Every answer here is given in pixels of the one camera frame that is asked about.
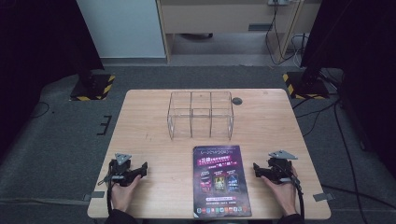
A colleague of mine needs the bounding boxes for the beige wooden desk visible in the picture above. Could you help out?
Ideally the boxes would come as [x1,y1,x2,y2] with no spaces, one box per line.
[155,0,322,64]

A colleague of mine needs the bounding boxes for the clear acrylic divided rack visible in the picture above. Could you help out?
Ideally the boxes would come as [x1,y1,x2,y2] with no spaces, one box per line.
[166,90,235,141]

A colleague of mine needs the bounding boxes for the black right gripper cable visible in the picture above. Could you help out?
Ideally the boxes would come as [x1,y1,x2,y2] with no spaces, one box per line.
[279,162,305,220]

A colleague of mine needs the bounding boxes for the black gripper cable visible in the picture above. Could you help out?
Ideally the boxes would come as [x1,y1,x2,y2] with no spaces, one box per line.
[279,162,305,220]
[106,160,114,217]

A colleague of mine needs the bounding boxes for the black yellow striped stand base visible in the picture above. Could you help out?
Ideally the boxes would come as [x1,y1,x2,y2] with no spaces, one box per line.
[281,71,331,101]
[69,73,117,102]

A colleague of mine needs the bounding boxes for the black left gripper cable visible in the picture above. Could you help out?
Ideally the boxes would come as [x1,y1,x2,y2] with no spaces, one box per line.
[106,160,114,217]

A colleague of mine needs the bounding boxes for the purple printed leaflet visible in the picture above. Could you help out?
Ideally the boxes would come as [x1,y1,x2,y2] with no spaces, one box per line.
[192,145,253,219]

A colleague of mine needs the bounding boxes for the black stand pole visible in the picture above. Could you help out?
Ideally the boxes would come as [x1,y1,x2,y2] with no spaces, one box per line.
[78,60,95,90]
[301,59,323,88]

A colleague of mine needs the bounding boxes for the hanging black cables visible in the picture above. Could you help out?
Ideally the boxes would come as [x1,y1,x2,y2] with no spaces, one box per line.
[264,0,310,67]

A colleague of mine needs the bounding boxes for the person's right hand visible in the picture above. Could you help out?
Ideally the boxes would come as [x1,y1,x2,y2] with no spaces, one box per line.
[260,165,299,217]

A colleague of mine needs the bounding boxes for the grey tape strip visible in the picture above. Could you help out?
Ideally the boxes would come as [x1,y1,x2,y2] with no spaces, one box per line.
[82,190,106,202]
[312,191,335,203]

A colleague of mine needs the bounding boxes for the black curtain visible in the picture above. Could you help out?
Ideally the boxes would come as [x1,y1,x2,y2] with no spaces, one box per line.
[0,0,105,162]
[300,0,396,180]

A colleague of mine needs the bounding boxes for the person's left hand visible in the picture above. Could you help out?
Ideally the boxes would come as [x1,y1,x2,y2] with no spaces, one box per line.
[110,174,143,214]

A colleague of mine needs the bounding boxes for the long black floor cable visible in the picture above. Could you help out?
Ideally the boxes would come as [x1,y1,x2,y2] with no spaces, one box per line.
[332,101,370,224]

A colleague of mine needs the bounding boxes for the thin black floor cable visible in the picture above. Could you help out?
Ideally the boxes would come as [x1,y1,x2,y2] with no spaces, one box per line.
[30,101,51,119]

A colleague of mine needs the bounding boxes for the white panel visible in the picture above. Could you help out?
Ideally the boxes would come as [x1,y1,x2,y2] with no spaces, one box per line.
[76,0,166,60]

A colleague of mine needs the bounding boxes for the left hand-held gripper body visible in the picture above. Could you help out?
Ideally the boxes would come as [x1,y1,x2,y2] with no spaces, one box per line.
[106,152,140,188]

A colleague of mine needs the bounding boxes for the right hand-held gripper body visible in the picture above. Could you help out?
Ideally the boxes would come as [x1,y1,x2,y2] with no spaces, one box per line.
[267,149,299,185]

